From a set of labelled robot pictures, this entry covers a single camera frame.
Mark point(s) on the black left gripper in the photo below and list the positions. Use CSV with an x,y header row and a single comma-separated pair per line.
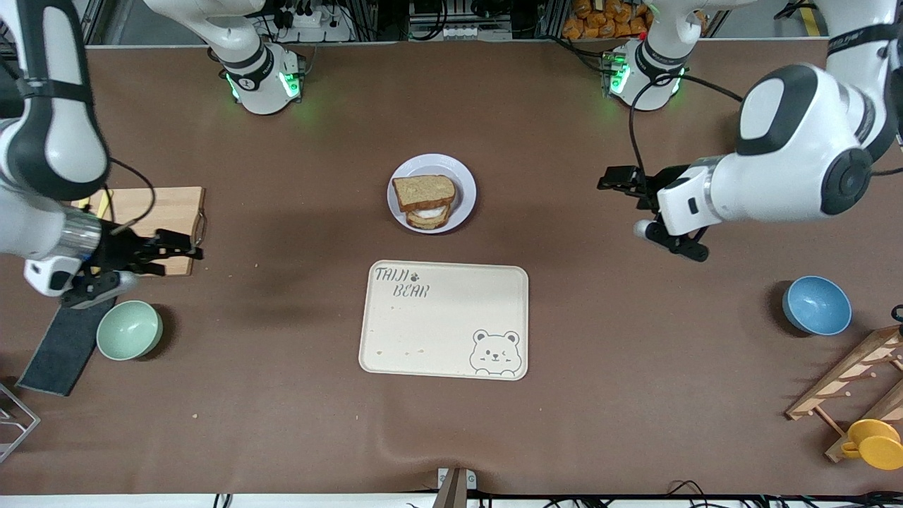
x,y
669,176

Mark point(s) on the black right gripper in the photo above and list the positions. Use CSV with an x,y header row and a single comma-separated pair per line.
x,y
116,250

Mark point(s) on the white round plate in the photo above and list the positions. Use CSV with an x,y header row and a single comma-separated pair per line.
x,y
465,190

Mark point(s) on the fried egg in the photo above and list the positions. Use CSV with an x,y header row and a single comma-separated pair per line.
x,y
430,210

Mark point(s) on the plain brown bread slice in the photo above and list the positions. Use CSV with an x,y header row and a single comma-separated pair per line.
x,y
423,190

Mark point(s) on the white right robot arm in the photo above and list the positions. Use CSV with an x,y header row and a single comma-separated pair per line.
x,y
49,141

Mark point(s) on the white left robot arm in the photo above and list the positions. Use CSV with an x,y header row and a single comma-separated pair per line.
x,y
790,176

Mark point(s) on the wooden cutting board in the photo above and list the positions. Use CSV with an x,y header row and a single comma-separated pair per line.
x,y
169,208

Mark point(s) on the yellow plastic knife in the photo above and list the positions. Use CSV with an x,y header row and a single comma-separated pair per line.
x,y
106,204

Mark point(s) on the light green bowl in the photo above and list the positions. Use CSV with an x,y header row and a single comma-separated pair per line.
x,y
128,330

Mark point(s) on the dark grey cloth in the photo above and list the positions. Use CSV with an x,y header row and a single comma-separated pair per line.
x,y
60,346

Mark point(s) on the orange snack packs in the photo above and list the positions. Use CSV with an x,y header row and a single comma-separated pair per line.
x,y
607,21

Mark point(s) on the blue bowl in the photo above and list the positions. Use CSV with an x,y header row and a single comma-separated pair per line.
x,y
817,305

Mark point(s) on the cream bear print tray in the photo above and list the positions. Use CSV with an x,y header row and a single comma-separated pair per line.
x,y
437,331

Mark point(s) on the white power strip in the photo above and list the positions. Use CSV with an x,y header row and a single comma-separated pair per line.
x,y
310,21

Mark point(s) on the wooden peg rack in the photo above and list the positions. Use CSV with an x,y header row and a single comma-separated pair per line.
x,y
846,374

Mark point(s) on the yellow cup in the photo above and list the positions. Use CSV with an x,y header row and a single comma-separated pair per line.
x,y
878,448

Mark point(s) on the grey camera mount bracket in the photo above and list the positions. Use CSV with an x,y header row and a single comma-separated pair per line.
x,y
453,487

